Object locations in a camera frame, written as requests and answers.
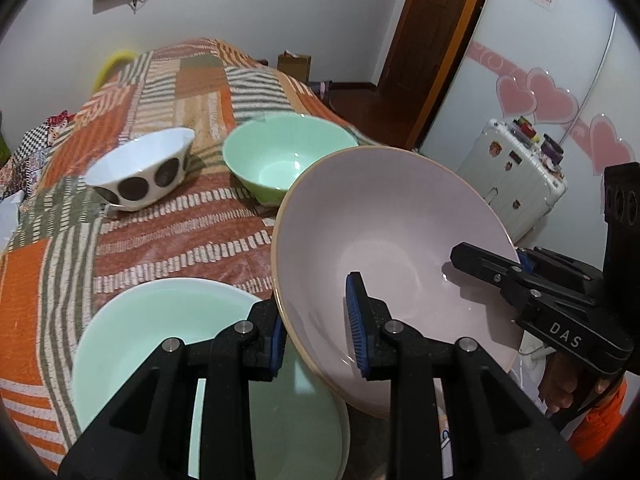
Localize pink ceramic bowl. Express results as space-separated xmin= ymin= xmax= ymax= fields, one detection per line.
xmin=271 ymin=146 xmax=523 ymax=417

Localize mint green plate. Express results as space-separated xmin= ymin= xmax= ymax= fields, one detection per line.
xmin=58 ymin=278 xmax=349 ymax=479

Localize mint green bowl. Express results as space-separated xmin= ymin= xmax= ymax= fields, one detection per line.
xmin=222 ymin=113 xmax=358 ymax=207

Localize white bowl black dots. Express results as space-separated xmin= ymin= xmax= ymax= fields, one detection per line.
xmin=84 ymin=127 xmax=195 ymax=212

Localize person's right hand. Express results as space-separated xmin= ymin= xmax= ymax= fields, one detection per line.
xmin=538 ymin=352 xmax=620 ymax=417

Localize white stickered suitcase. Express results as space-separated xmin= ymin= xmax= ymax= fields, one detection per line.
xmin=457 ymin=118 xmax=567 ymax=242

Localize patchwork striped bedspread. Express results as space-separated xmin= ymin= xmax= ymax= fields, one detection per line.
xmin=1 ymin=39 xmax=356 ymax=479

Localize wardrobe with heart stickers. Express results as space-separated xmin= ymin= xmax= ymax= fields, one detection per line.
xmin=420 ymin=0 xmax=639 ymax=266

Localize white folded cloth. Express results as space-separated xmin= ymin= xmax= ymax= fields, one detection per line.
xmin=0 ymin=190 xmax=25 ymax=252

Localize brown wooden door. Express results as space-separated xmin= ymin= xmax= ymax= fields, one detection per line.
xmin=373 ymin=0 xmax=485 ymax=150

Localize brown cardboard box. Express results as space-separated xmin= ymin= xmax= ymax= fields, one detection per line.
xmin=277 ymin=51 xmax=311 ymax=84

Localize checkered patchwork quilt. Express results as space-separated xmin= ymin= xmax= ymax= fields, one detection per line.
xmin=1 ymin=110 xmax=75 ymax=200

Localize yellow foam bed rail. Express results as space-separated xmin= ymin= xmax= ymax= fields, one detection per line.
xmin=92 ymin=50 xmax=138 ymax=94

